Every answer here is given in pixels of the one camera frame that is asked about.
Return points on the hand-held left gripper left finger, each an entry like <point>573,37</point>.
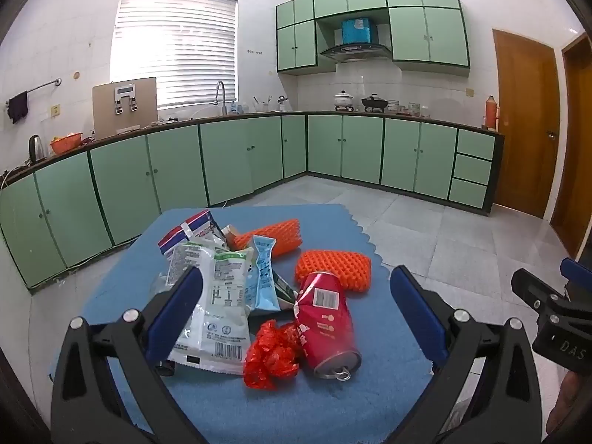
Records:
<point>180,305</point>

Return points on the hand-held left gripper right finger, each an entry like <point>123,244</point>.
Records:
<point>416,314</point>

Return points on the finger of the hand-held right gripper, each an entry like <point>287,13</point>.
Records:
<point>532,289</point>
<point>576,270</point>

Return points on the white green plastic packet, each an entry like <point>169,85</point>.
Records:
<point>222,314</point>

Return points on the red blue white snack packet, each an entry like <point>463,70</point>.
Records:
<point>185,233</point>

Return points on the light blue snack packet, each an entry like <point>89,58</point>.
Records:
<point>264,277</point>

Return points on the red drink can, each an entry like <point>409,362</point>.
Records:
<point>323,328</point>

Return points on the red plastic wrapper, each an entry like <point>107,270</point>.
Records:
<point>270,356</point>

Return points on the dark green white wrapper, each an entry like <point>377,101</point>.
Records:
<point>284,289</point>

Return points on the long orange foam net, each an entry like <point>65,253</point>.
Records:
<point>277,236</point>

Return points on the person's right hand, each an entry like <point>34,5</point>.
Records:
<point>573,402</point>

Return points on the small white brown wrapper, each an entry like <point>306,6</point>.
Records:
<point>230,233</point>

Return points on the brown wooden door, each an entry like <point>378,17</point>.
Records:
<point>522,125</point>
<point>578,148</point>

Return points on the blue scalloped table mat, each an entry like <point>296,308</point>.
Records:
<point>323,226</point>

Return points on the green lower kitchen cabinets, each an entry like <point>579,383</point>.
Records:
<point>231,157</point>

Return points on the green kitchen cabinets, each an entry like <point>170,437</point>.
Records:
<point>434,32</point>
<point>231,157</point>

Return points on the orange thermos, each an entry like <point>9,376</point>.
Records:
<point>490,113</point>

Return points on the orange plastic basin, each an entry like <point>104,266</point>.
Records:
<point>64,145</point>

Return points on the glass jar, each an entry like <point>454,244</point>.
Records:
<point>413,110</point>
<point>393,107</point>

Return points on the steel kitchen faucet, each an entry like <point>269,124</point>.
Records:
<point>223,101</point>

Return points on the brown cardboard box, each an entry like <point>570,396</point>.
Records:
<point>104,111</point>

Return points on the steel electric kettle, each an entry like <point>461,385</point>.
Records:
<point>37,150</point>

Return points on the utensil holder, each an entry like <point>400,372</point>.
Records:
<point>261,105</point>

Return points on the black wok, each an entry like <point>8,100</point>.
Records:
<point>373,101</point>

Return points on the white cooking pot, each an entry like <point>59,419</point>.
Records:
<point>343,101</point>

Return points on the dark hanging towel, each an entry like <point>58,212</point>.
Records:
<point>17,107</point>

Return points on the white window blind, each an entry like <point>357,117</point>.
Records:
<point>175,46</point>

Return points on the black range hood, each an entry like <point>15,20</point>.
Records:
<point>356,52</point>

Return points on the green upper kitchen cabinets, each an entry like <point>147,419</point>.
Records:
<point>434,32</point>

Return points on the blue box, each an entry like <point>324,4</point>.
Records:
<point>356,31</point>

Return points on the steel towel rail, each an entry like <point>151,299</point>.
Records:
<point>44,85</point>

